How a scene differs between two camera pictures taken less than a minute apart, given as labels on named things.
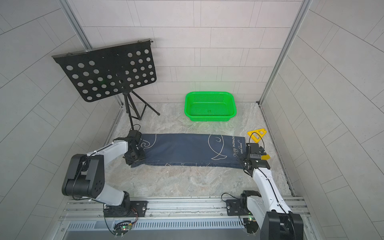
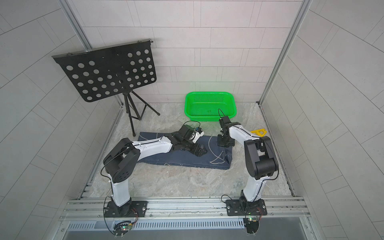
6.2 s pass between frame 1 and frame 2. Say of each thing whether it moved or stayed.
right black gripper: moved
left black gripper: moved
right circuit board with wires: stayed
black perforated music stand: stayed
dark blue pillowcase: moved
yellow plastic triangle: stayed
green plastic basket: stayed
